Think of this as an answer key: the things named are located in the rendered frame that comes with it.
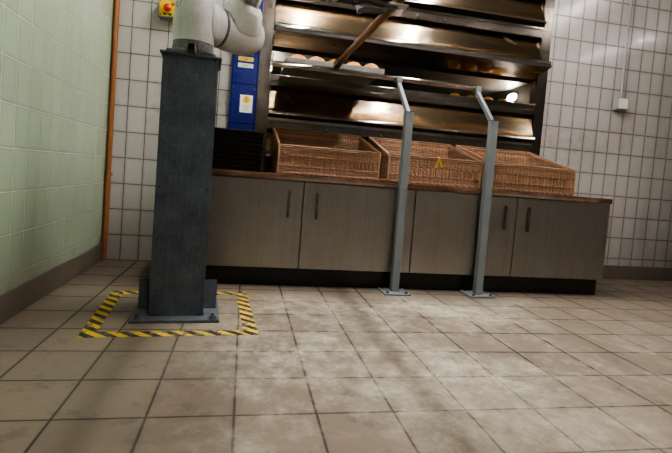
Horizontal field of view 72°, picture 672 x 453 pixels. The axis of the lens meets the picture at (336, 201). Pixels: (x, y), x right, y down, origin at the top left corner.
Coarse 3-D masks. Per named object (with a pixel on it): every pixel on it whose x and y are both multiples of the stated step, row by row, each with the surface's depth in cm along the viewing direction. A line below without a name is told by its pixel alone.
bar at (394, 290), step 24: (336, 72) 254; (360, 72) 256; (480, 96) 266; (408, 120) 240; (408, 144) 241; (408, 168) 242; (480, 216) 254; (480, 240) 252; (480, 264) 253; (384, 288) 250; (480, 288) 254
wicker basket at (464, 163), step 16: (384, 144) 296; (416, 144) 300; (432, 144) 302; (448, 144) 304; (384, 160) 259; (416, 160) 253; (432, 160) 255; (448, 160) 256; (464, 160) 258; (384, 176) 255; (416, 176) 254; (432, 176) 255; (448, 176) 300; (464, 176) 259; (480, 176) 260
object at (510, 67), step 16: (288, 32) 270; (304, 32) 271; (320, 32) 273; (304, 48) 289; (320, 48) 288; (336, 48) 288; (368, 48) 286; (384, 48) 285; (400, 48) 285; (416, 48) 285; (432, 48) 287; (432, 64) 305; (448, 64) 304; (464, 64) 303; (480, 64) 302; (496, 64) 301; (512, 64) 301; (528, 64) 300; (544, 64) 302
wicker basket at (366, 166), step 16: (272, 144) 280; (288, 144) 239; (304, 144) 285; (320, 144) 287; (336, 144) 289; (352, 144) 291; (368, 144) 271; (272, 160) 273; (288, 160) 280; (320, 160) 243; (336, 160) 245; (352, 160) 246; (368, 160) 249; (320, 176) 244; (336, 176) 245; (352, 176) 247; (368, 176) 249
